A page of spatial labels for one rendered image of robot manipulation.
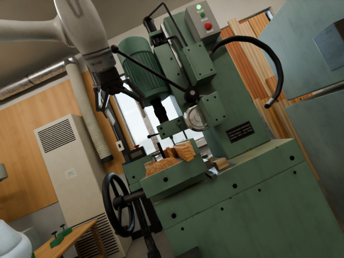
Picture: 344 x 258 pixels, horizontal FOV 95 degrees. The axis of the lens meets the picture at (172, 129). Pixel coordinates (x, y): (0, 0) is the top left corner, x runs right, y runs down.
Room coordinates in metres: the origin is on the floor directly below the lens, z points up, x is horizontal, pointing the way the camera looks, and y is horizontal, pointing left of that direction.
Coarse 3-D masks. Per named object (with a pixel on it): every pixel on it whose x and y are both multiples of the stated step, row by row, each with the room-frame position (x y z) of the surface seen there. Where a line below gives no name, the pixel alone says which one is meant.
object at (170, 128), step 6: (174, 120) 0.75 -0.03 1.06; (180, 120) 0.75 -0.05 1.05; (156, 126) 0.74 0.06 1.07; (162, 126) 0.75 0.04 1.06; (168, 126) 0.75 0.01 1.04; (174, 126) 0.75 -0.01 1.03; (162, 132) 0.74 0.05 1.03; (168, 132) 0.75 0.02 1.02; (174, 132) 0.75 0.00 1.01; (162, 138) 0.74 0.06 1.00
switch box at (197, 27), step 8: (192, 8) 0.64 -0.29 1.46; (208, 8) 0.65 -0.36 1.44; (184, 16) 0.69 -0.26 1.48; (192, 16) 0.64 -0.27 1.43; (208, 16) 0.65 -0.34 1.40; (192, 24) 0.65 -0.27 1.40; (200, 24) 0.64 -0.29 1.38; (216, 24) 0.65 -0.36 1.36; (192, 32) 0.68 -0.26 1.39; (200, 32) 0.64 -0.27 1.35; (216, 32) 0.65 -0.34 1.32; (200, 40) 0.66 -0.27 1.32; (208, 40) 0.68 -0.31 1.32
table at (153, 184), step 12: (168, 168) 0.50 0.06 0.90; (180, 168) 0.51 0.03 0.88; (192, 168) 0.51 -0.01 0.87; (204, 168) 0.51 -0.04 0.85; (144, 180) 0.49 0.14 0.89; (156, 180) 0.50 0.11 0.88; (168, 180) 0.50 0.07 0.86; (180, 180) 0.51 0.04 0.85; (144, 192) 0.50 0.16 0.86; (156, 192) 0.50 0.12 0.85
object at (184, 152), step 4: (176, 148) 0.65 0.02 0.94; (180, 148) 0.50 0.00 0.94; (184, 148) 0.45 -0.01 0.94; (188, 148) 0.45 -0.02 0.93; (180, 152) 0.55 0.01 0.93; (184, 152) 0.45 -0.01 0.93; (188, 152) 0.45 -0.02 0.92; (180, 156) 0.61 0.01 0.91; (184, 156) 0.48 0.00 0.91; (188, 156) 0.45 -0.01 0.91; (192, 156) 0.45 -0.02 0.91; (188, 160) 0.45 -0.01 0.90
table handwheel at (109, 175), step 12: (108, 180) 0.68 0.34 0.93; (120, 180) 0.84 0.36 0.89; (108, 192) 0.64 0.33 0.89; (108, 204) 0.61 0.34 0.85; (120, 204) 0.72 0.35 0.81; (132, 204) 0.86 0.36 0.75; (108, 216) 0.60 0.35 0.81; (120, 216) 0.68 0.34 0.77; (132, 216) 0.81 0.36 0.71; (120, 228) 0.63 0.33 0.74; (132, 228) 0.74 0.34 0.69
